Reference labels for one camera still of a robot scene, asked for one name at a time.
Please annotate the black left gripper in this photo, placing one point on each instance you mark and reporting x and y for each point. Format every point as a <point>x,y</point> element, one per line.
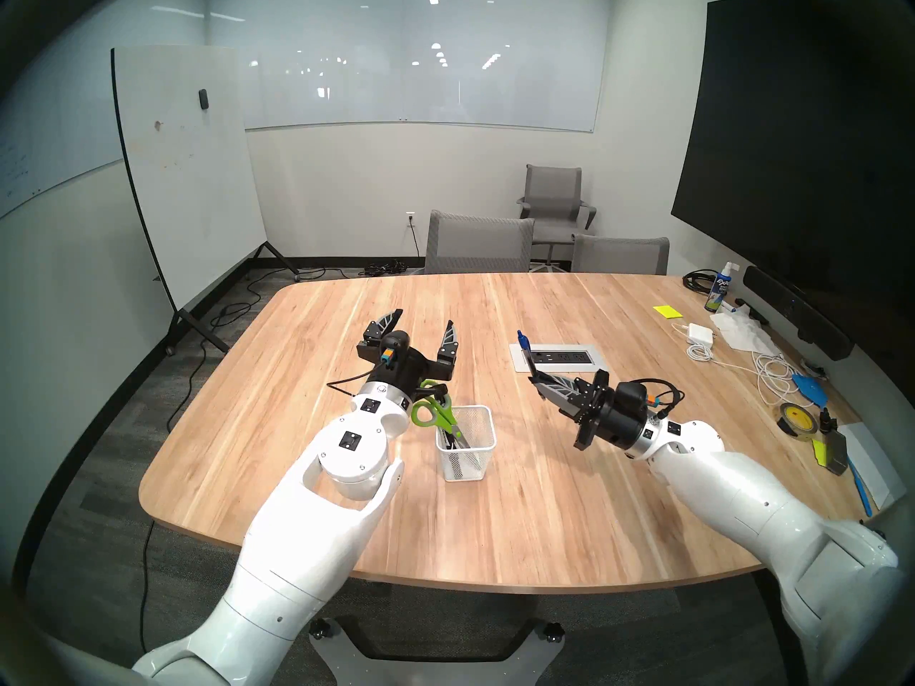
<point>407,370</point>

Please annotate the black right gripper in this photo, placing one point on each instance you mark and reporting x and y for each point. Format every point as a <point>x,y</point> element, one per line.
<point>615,427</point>

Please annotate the blue ballpoint pen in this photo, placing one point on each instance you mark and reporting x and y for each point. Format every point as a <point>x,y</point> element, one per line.
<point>527,352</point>

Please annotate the black permanent marker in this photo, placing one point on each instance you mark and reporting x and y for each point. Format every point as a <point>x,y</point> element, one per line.
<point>449,440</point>

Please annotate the white mesh pen holder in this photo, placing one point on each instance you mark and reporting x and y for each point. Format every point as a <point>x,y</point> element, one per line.
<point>468,463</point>

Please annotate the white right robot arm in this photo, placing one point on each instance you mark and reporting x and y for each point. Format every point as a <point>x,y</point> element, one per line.
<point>750,499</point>

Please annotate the gray robot base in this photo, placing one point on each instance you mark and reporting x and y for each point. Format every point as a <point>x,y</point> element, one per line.
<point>443,670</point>

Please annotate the silver table power outlet panel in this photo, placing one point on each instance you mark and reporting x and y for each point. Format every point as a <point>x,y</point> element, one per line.
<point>565,358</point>

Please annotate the gray mesh office chair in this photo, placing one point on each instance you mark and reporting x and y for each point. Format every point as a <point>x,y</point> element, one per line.
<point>618,256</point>
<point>479,245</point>

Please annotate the yellow sticky note pad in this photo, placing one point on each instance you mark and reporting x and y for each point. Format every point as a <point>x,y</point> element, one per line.
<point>668,311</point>

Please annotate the white power adapter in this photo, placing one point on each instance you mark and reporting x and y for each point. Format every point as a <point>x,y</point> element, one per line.
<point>700,332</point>

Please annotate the whiteboard cleaner spray bottle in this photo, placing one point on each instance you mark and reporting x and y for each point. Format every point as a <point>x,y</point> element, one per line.
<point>717,291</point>

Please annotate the crumpled white tissue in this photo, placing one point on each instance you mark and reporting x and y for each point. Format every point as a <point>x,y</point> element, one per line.
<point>740,331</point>

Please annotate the gray swivel chair with armrests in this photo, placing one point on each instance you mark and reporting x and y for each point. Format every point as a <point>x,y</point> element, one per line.
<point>554,191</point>

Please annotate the black and yellow tape roll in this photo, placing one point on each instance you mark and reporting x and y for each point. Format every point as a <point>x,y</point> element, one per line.
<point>785,419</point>

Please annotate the flat blue plastic object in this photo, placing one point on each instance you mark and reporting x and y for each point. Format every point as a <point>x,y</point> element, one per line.
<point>810,390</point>

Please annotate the black video sound bar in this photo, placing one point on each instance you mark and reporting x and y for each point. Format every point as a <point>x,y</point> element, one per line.
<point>793,309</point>

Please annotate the small black bottle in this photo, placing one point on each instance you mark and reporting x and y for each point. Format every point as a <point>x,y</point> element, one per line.
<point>826,420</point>

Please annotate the yellow and black block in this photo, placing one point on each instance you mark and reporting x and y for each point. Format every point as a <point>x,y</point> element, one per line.
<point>833,452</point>

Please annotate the rolling whiteboard on black stand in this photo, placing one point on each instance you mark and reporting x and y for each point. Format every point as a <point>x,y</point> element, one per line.
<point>186,177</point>

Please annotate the thin blue stick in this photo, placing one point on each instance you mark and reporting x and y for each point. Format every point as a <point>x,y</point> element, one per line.
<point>861,491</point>

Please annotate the white paper sheet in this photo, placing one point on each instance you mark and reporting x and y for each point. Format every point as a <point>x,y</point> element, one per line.
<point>876,463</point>

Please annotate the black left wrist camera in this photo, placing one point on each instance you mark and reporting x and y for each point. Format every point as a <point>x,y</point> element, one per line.
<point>393,347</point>

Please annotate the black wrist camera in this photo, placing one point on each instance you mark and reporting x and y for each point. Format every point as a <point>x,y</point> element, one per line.
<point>393,347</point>
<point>630,397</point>

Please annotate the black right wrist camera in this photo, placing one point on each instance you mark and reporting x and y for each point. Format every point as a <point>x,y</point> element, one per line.
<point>630,397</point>

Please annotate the wide wall glass whiteboard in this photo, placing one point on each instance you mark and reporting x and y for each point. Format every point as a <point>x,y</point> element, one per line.
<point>429,84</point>

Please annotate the large black wall television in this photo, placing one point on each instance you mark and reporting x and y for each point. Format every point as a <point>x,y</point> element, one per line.
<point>786,156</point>

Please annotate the wall whiteboard with handwriting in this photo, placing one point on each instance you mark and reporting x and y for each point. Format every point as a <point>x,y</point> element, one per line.
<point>57,134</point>

